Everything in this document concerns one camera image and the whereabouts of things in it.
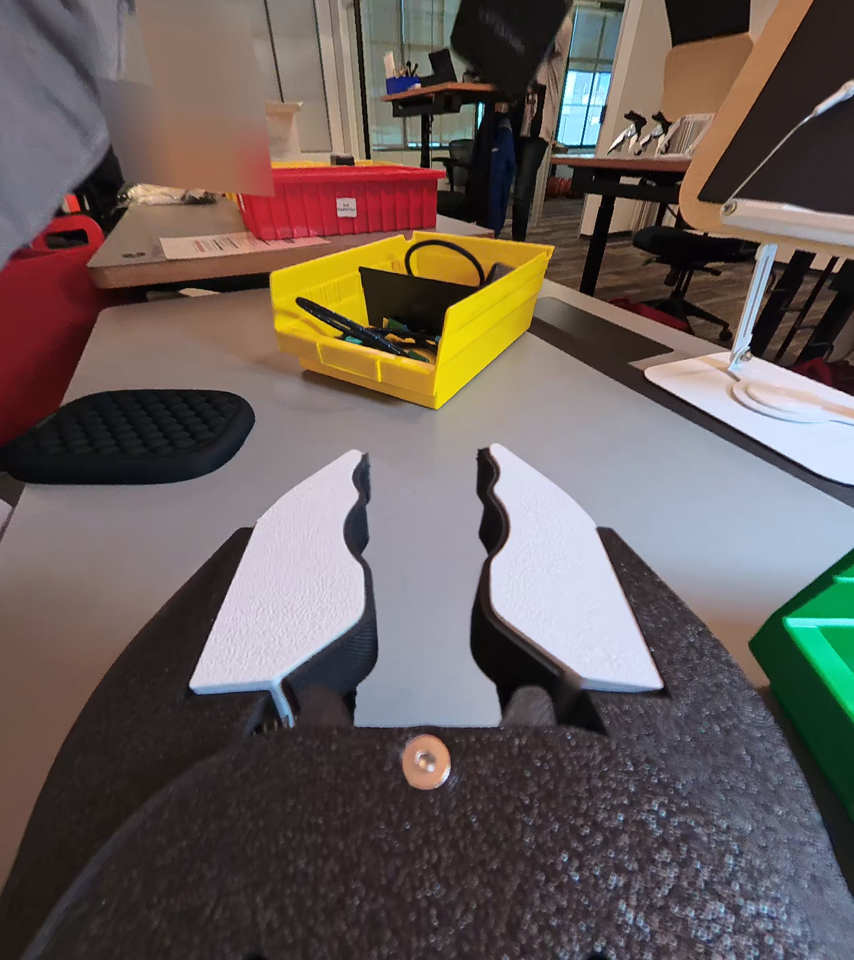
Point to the yellow plastic bin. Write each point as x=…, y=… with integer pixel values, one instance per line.
x=487, y=345

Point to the wooden table board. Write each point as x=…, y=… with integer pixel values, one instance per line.
x=141, y=225

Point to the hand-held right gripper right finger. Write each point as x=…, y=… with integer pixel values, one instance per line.
x=562, y=592

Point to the black and wood panel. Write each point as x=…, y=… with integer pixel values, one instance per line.
x=704, y=75

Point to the green plastic bin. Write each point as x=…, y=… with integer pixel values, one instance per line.
x=817, y=645

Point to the wooden standing desk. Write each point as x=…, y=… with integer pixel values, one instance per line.
x=442, y=91

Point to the hanging dark jacket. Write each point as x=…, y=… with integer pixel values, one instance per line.
x=502, y=172

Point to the printed paper sheet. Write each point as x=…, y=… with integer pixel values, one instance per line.
x=246, y=245

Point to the person's left forearm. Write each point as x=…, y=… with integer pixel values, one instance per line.
x=14, y=112

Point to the black office chair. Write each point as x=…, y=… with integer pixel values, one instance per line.
x=667, y=244

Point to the black textured wrist rest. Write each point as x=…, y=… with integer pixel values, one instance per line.
x=126, y=435

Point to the wooden desk black legs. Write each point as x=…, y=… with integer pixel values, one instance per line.
x=622, y=163

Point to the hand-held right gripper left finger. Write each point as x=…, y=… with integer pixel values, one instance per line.
x=292, y=585

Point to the red plastic bin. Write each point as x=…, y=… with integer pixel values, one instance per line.
x=367, y=202

